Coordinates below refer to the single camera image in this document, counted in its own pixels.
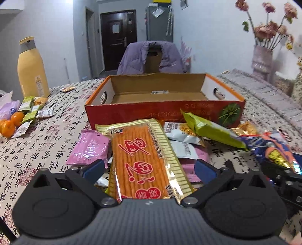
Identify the bunch of dried roses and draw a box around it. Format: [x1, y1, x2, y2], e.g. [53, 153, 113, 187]
[235, 0, 299, 51]

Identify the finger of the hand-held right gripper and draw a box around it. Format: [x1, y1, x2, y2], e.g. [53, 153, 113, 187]
[261, 160, 302, 180]

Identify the small golden snack packet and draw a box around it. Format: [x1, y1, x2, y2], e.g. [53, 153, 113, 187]
[231, 121, 257, 137]

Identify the dark brown entrance door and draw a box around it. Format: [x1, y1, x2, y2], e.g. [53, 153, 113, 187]
[100, 9, 137, 72]

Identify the purple tissue pack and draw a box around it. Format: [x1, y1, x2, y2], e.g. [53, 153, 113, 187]
[0, 100, 20, 120]

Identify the wooden chair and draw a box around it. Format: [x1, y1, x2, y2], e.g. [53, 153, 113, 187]
[143, 46, 163, 74]

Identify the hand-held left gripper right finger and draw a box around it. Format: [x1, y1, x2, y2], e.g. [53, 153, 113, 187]
[179, 159, 272, 208]

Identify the yellow thermos bottle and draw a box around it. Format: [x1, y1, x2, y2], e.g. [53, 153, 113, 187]
[17, 36, 51, 98]

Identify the grey interior door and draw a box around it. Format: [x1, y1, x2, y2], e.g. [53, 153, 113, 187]
[86, 7, 98, 79]

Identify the purple padded jacket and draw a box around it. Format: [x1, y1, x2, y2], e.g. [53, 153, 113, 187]
[117, 41, 186, 75]

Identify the olive green snack packet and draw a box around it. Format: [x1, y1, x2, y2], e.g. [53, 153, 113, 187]
[180, 109, 248, 151]

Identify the pink snack packet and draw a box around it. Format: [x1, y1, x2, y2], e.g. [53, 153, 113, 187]
[65, 129, 111, 169]
[178, 146, 210, 185]

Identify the light green snack packet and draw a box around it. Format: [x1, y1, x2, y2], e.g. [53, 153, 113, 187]
[22, 111, 37, 123]
[19, 96, 35, 112]

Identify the large orange stick snack packet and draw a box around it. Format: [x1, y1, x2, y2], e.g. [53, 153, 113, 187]
[95, 118, 193, 201]

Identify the folded white umbrella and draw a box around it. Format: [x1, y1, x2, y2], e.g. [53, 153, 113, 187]
[165, 7, 174, 37]

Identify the grey refrigerator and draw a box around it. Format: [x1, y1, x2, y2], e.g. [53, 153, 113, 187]
[146, 5, 174, 43]

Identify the small orange snack packet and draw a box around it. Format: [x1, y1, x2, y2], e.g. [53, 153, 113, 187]
[33, 96, 49, 106]

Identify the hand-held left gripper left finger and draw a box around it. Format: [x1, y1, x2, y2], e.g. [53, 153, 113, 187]
[31, 159, 119, 208]

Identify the pink textured vase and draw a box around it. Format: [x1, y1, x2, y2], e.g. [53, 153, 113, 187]
[250, 45, 274, 83]

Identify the grey pink patterned blanket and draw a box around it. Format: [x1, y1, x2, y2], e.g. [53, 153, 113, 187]
[216, 68, 302, 137]

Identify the orange red cardboard box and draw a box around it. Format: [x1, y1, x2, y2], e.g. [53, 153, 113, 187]
[84, 73, 246, 130]

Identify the blue orange shiny snack packet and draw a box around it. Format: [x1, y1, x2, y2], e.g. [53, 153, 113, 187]
[238, 132, 302, 175]

